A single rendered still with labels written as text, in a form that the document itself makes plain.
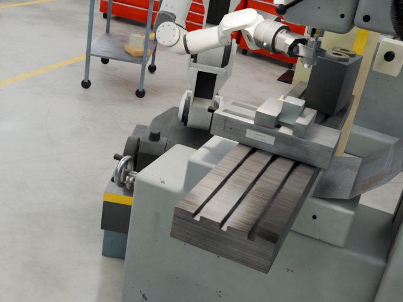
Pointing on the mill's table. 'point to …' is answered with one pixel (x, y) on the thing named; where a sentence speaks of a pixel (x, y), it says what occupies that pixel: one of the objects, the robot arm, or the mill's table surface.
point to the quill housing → (324, 14)
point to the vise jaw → (268, 113)
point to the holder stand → (333, 80)
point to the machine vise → (278, 134)
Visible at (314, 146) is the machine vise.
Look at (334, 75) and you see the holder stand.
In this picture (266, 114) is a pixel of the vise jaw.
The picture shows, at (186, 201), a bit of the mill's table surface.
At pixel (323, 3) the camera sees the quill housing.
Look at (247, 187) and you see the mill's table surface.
